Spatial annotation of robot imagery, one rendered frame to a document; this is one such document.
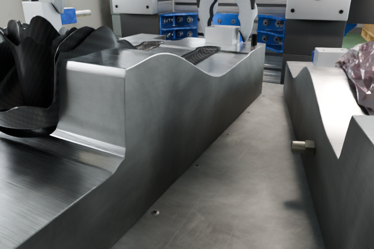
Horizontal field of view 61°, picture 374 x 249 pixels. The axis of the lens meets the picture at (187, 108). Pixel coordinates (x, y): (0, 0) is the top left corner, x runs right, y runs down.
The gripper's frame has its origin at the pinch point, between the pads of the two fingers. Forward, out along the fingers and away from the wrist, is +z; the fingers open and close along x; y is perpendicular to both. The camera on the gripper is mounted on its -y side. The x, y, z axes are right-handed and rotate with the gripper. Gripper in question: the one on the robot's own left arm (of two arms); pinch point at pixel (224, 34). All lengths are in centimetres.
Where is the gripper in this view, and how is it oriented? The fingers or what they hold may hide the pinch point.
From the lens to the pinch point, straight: 56.9
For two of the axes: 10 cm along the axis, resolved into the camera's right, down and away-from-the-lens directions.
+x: -8.8, -1.7, 4.4
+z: 0.1, 9.3, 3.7
